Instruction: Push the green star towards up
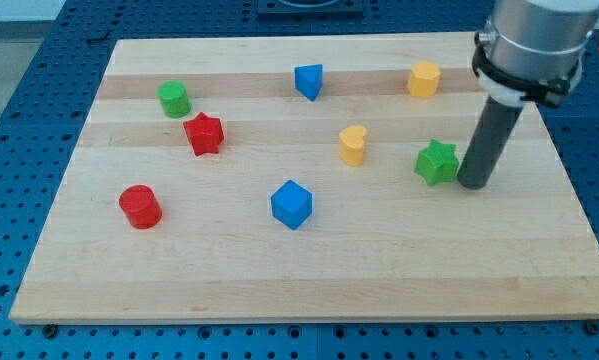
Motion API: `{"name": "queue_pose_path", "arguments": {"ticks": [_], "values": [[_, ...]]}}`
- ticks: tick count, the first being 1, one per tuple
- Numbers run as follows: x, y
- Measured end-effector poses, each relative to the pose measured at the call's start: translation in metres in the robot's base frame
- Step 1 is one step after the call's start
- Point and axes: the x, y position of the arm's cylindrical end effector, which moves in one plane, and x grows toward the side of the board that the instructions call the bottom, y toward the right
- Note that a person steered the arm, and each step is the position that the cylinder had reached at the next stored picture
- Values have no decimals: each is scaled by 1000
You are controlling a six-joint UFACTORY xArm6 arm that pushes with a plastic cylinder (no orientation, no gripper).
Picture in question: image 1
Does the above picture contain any red cylinder block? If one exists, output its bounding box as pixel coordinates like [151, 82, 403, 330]
[118, 184, 163, 229]

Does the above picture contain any yellow hexagon block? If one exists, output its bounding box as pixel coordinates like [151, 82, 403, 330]
[407, 61, 442, 99]

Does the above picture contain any wooden board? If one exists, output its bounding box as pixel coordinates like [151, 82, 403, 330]
[10, 32, 599, 325]

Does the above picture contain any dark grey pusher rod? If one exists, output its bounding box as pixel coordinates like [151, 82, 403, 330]
[457, 97, 522, 190]

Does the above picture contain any green cylinder block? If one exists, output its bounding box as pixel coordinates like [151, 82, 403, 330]
[157, 81, 191, 119]

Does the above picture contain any red star block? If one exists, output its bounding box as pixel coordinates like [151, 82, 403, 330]
[183, 112, 224, 156]

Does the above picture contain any blue cube block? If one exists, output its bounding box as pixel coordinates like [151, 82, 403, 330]
[270, 180, 313, 230]

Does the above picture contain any yellow heart block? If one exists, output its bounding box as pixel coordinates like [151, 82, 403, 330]
[338, 125, 367, 167]

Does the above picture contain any green star block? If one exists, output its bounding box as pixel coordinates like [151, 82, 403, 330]
[414, 139, 459, 186]

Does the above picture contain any black cable clamp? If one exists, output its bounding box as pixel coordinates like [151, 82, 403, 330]
[472, 30, 583, 108]

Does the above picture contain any blue triangle block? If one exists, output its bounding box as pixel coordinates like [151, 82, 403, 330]
[294, 64, 323, 101]

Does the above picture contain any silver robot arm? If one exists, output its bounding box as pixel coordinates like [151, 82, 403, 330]
[457, 0, 599, 190]

